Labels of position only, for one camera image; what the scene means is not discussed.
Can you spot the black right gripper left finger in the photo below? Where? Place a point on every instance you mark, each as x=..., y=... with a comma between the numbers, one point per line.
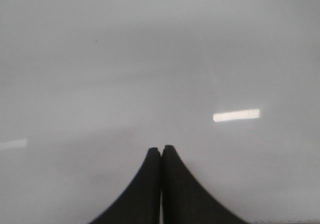
x=139, y=203

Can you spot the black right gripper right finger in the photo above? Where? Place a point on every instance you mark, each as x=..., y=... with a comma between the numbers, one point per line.
x=184, y=200

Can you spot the white whiteboard with aluminium frame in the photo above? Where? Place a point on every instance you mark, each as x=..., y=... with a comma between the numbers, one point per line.
x=88, y=86

